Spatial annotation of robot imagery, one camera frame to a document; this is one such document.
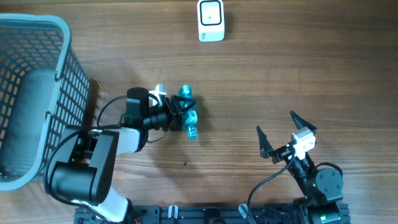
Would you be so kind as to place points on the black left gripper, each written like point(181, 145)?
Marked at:
point(175, 114)

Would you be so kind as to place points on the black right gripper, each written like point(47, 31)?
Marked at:
point(267, 149)

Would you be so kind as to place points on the teal mouthwash bottle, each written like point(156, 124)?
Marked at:
point(190, 118)

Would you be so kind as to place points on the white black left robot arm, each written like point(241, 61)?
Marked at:
point(79, 172)

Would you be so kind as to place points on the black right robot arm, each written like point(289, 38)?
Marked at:
point(321, 184)

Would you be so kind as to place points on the white barcode scanner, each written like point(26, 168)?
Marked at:
point(210, 15)

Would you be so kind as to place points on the grey plastic mesh basket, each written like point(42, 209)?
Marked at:
point(44, 88)

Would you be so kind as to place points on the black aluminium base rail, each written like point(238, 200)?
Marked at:
point(271, 213)

